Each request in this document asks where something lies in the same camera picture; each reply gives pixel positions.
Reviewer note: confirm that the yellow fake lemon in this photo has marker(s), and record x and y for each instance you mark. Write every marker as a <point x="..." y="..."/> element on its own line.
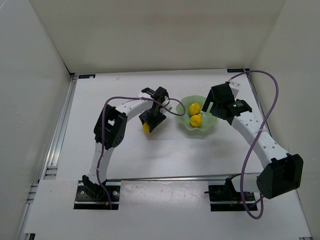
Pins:
<point x="194" y="109"/>

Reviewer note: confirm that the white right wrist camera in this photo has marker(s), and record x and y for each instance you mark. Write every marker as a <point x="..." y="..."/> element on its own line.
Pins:
<point x="234" y="86"/>

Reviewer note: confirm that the blue corner label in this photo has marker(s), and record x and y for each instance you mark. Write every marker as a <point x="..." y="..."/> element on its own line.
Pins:
<point x="86" y="76"/>
<point x="237" y="70"/>

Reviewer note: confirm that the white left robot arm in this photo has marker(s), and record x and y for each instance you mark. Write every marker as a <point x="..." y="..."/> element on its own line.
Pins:
<point x="110" y="130"/>

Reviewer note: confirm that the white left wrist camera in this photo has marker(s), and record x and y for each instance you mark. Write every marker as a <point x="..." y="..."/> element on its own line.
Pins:
<point x="167" y="107"/>

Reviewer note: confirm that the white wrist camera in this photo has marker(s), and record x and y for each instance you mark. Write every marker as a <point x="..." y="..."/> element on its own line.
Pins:
<point x="234" y="86"/>
<point x="167" y="107"/>

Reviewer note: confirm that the left blue corner label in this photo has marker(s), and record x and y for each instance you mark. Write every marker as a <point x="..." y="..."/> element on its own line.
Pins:
<point x="86" y="76"/>

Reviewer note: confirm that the front aluminium rail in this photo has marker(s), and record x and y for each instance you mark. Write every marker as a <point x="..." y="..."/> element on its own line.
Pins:
<point x="177" y="178"/>

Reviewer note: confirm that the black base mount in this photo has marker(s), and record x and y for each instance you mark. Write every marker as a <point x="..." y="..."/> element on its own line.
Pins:
<point x="85" y="199"/>
<point x="224" y="197"/>

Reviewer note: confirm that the green glass fruit bowl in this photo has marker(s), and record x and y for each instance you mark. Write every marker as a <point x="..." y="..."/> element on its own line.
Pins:
<point x="208" y="120"/>

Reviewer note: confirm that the right blue corner label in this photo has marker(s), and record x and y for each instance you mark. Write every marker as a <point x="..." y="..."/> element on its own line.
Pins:
<point x="237" y="70"/>

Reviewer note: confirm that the yellow fake pear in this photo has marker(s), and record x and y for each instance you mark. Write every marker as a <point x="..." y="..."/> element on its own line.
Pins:
<point x="196" y="121"/>

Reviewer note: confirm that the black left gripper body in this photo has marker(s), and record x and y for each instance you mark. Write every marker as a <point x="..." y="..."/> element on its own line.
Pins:
<point x="152" y="119"/>

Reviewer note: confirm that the aluminium side rail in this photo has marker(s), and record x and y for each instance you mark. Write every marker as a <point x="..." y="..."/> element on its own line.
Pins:
<point x="51" y="161"/>
<point x="260" y="105"/>

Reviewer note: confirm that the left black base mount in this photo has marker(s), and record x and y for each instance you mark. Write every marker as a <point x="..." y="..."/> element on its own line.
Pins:
<point x="85" y="199"/>

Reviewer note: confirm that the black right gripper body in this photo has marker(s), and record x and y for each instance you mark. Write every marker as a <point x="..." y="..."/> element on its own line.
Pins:
<point x="208" y="105"/>

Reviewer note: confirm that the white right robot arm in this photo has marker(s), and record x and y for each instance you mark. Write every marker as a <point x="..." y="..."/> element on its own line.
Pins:
<point x="282" y="172"/>

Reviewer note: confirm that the right aluminium side rail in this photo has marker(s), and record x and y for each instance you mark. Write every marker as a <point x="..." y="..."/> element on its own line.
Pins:
<point x="260" y="105"/>

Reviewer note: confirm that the left aluminium side rail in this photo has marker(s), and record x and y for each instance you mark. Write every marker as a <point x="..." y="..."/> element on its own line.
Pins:
<point x="51" y="161"/>

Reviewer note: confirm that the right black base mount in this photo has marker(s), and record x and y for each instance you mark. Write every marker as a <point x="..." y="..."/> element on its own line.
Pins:
<point x="224" y="197"/>

